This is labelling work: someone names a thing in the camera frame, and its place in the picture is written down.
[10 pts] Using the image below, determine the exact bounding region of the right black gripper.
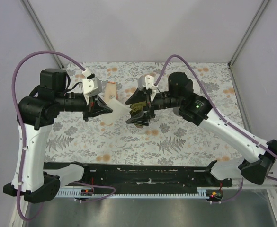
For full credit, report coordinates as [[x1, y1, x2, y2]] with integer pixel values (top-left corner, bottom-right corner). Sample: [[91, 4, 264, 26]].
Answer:
[[126, 87, 183, 127]]

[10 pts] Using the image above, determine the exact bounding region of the green glass dripper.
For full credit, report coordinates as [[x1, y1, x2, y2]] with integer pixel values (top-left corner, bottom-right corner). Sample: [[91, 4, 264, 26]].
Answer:
[[130, 102, 145, 117]]

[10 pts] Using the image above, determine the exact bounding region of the orange coffee filter pack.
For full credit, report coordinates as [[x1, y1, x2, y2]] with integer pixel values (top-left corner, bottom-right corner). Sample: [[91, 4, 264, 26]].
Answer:
[[104, 82, 118, 104]]

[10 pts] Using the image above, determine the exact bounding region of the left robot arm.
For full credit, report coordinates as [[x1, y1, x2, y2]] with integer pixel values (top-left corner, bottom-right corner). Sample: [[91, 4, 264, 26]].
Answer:
[[3, 69, 113, 204]]

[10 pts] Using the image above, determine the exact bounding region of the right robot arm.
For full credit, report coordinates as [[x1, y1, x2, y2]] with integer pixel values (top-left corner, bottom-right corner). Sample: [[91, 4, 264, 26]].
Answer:
[[125, 72, 277, 186]]

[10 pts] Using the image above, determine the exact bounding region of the floral patterned table mat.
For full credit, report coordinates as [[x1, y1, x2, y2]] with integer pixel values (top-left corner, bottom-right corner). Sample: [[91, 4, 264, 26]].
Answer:
[[45, 62, 242, 166]]

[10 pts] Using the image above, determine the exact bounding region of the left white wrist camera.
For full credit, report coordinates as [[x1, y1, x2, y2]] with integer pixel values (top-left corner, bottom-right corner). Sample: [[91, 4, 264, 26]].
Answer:
[[82, 69, 102, 104]]

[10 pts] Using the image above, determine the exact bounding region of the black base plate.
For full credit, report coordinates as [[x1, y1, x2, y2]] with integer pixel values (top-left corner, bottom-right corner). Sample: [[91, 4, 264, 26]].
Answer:
[[43, 162, 233, 195]]

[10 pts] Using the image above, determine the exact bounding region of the white slotted cable duct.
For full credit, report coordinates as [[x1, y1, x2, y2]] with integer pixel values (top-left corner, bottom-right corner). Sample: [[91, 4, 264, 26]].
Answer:
[[55, 187, 209, 199]]

